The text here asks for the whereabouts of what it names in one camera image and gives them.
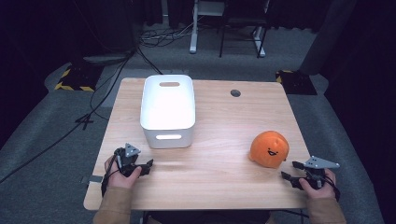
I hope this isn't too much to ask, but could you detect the white desk frame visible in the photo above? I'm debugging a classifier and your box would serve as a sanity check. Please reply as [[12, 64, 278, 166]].
[[189, 0, 266, 59]]

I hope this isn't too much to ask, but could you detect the bundle of floor cables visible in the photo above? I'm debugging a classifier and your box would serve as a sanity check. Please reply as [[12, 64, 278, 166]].
[[138, 21, 194, 49]]

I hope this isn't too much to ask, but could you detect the black metal chair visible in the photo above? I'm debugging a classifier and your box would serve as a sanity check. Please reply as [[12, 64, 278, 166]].
[[219, 0, 271, 59]]

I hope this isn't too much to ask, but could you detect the person's left hand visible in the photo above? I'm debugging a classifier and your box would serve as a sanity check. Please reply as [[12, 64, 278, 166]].
[[104, 155, 143, 190]]

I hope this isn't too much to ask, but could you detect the grey curtain fold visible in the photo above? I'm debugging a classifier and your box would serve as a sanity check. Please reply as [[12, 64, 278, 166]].
[[299, 0, 358, 76]]

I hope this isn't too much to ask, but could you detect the white plastic storage bin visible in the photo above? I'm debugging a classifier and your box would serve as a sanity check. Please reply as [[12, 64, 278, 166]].
[[139, 74, 197, 149]]

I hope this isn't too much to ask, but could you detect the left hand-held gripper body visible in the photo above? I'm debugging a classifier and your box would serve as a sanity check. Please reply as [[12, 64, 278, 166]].
[[113, 143, 148, 178]]

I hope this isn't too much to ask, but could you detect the person's dark clothed body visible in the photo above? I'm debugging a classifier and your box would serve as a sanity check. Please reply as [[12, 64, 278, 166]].
[[143, 209, 276, 224]]

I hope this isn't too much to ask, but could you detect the black yellow striped base plate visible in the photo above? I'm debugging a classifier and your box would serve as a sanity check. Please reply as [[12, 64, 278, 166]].
[[54, 63, 105, 93], [275, 69, 318, 96]]

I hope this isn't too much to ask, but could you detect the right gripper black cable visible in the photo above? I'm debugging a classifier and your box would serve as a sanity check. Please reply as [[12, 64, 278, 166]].
[[322, 175, 341, 202]]

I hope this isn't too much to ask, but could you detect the dark stand with grey base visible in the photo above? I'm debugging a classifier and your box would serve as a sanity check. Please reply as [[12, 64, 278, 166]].
[[81, 0, 138, 67]]

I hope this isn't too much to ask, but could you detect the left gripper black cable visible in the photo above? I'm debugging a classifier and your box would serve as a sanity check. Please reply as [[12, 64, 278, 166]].
[[100, 147, 123, 198]]

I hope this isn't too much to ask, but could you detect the long black floor cable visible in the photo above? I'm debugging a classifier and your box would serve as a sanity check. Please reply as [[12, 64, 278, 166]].
[[0, 49, 136, 185]]

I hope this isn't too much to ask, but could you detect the person's right hand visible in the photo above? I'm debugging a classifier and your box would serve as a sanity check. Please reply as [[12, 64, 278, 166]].
[[298, 168, 338, 200]]

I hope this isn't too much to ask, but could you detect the grey tape strip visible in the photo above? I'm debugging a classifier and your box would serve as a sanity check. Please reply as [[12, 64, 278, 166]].
[[81, 175, 104, 185]]

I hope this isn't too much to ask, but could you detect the orange smiling plush toy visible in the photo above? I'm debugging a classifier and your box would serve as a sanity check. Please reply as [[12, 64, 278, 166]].
[[248, 130, 290, 170]]

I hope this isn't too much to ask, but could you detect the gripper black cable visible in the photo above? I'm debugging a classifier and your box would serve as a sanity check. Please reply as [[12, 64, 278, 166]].
[[322, 175, 341, 202], [100, 147, 123, 198]]

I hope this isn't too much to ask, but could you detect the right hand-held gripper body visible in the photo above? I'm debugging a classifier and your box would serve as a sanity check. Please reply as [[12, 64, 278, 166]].
[[301, 155, 341, 190]]

